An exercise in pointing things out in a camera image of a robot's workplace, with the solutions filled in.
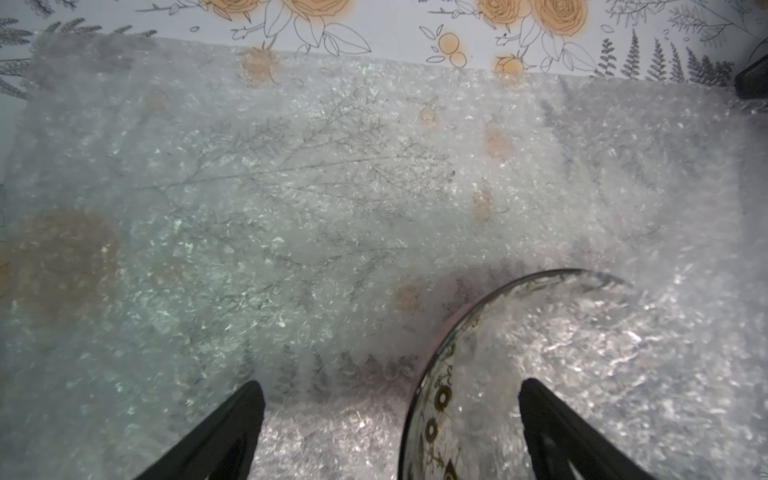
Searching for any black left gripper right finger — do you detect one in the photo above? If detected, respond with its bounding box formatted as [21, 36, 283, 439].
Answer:
[518, 378, 653, 480]

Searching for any clear bubble wrap sheet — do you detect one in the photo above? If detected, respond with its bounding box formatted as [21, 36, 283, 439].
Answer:
[1, 34, 767, 479]

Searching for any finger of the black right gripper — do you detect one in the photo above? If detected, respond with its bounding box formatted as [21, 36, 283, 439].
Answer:
[734, 55, 768, 100]

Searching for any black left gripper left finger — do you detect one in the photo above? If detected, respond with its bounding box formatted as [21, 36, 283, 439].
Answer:
[137, 380, 265, 480]

